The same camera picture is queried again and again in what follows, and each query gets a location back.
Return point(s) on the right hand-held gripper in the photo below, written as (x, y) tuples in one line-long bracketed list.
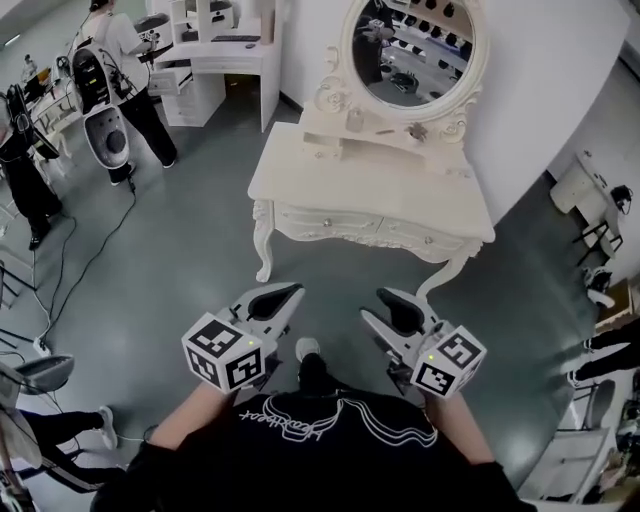
[(450, 362)]

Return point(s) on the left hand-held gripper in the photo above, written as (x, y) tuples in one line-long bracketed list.
[(220, 350)]

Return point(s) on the white ornate dressing table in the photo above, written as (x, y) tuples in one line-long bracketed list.
[(370, 185)]

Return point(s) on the person's left forearm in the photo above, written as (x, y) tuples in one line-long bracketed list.
[(190, 415)]

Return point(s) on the person's right forearm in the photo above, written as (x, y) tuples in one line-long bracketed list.
[(460, 430)]

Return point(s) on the white ornate table drawer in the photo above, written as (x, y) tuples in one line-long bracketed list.
[(425, 239), (320, 222)]

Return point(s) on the person's white shoe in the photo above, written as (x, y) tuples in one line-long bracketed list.
[(306, 346)]

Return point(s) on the person's black trouser leg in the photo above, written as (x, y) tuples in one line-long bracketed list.
[(320, 375)]

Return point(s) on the person's black printed shirt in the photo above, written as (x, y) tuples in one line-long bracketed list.
[(300, 465)]

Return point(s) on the white black sneaker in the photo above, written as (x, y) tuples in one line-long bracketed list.
[(600, 295)]

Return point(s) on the white work table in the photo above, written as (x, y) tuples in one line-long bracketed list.
[(565, 460)]

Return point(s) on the white side table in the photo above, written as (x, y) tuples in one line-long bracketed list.
[(585, 180)]

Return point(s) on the white power strip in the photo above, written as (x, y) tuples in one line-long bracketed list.
[(42, 346)]

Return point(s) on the grey shell chair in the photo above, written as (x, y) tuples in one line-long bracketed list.
[(45, 370)]

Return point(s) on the white desk with hutch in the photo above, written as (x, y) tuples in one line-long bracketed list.
[(235, 62)]

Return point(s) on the black keyboard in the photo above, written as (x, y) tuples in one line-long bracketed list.
[(235, 38)]

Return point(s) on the cluttered white table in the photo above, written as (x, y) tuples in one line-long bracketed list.
[(50, 107)]

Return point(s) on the grey cushion white chair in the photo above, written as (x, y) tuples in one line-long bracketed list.
[(150, 22)]

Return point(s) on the oval mirror ornate white frame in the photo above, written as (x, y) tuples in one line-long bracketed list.
[(334, 97)]

